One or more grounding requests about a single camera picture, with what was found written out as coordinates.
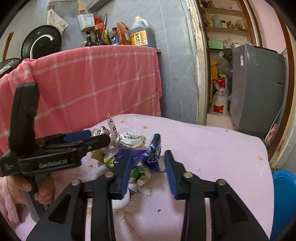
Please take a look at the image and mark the green and white wrapper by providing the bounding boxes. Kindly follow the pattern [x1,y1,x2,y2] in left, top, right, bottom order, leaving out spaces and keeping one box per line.
[129,166,152,186]

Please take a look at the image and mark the tall soy sauce bottle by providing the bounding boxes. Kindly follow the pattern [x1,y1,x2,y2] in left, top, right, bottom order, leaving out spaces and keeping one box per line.
[94,25,104,46]

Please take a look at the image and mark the white and red sack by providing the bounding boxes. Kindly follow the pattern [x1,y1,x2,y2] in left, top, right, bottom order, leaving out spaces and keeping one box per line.
[209,76,229,114]

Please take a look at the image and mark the grey wall rack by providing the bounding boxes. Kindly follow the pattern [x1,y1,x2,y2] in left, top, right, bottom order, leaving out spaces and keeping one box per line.
[87,0,109,11]

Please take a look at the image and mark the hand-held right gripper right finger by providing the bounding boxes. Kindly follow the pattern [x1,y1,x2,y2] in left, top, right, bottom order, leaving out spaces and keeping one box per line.
[164,150,270,241]

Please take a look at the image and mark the pink object by door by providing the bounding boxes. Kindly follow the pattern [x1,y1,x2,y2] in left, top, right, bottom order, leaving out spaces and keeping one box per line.
[265,124,278,146]

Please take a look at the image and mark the white perforated utensil holder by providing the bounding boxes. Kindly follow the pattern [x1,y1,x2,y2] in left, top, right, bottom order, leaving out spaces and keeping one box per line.
[77,13,95,32]

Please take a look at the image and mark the blue snack wrapper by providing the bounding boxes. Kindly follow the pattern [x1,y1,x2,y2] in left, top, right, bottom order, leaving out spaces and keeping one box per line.
[133,133,162,173]

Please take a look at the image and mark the wooden shelf unit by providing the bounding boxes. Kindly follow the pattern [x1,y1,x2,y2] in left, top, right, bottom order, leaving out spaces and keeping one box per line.
[200,0,259,37]

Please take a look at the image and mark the person's left hand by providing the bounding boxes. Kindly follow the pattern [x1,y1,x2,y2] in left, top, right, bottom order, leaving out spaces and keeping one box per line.
[6,173,57,205]

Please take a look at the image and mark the white and yellow wrapper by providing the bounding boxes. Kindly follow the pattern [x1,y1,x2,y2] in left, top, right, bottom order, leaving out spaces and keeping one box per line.
[97,148,130,174]

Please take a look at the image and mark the chrome faucet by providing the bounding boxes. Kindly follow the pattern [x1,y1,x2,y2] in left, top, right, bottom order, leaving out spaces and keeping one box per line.
[30,34,55,58]

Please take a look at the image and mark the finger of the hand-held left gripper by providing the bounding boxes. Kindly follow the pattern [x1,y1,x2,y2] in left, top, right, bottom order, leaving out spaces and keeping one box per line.
[36,134,111,156]
[63,130,92,142]

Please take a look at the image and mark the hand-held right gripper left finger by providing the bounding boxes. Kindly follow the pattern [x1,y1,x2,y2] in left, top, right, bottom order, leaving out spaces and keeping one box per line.
[25,151,134,241]

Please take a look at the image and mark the red checked cloth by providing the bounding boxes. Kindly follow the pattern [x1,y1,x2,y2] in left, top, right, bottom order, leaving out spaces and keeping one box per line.
[0,45,162,153]

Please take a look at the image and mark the metal pot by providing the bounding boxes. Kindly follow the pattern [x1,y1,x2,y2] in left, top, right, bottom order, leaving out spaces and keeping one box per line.
[0,58,23,77]

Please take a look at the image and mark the blue plastic bucket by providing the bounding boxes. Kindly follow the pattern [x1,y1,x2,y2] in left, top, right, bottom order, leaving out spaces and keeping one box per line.
[269,170,296,241]

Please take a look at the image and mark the beige hanging cloth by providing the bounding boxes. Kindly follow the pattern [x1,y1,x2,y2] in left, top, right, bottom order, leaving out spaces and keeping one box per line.
[47,8,69,33]

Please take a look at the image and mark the white eggshell piece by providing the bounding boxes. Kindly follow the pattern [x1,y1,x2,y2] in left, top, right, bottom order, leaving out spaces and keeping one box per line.
[112,190,130,210]

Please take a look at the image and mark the black wok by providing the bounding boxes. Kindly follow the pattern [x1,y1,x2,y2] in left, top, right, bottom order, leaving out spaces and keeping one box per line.
[20,25,62,59]

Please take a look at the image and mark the crumpled plastic bags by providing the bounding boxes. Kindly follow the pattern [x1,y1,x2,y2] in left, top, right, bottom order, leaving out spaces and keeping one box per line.
[218,51,233,75]

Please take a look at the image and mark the wooden door frame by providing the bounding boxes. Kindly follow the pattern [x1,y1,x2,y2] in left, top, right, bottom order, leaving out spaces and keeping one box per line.
[187,0,296,171]

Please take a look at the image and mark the pink blanket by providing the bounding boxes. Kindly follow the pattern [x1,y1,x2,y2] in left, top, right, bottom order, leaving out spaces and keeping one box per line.
[14,113,273,241]

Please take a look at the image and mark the large cooking oil jug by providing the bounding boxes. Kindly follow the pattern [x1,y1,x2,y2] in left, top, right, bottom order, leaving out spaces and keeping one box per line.
[128,15,156,47]

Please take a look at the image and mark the orange wooden board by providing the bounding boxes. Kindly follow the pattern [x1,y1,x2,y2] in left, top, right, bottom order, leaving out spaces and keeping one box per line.
[2,32,15,61]

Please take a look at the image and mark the orange snack packet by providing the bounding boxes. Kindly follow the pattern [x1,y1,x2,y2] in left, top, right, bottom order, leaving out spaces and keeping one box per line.
[116,22,130,45]

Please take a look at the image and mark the yellow plastic object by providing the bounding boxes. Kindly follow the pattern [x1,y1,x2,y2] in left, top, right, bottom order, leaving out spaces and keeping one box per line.
[210,60,219,105]

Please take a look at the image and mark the dark sauce bottle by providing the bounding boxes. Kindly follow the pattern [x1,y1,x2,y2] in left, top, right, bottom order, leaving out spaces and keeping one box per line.
[84,31,94,47]

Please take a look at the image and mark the grey washing machine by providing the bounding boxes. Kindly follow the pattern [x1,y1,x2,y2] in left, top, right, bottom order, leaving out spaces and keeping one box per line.
[230,44,286,139]

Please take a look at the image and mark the green box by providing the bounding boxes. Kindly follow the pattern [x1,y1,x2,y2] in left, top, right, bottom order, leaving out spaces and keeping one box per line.
[208,40,225,50]

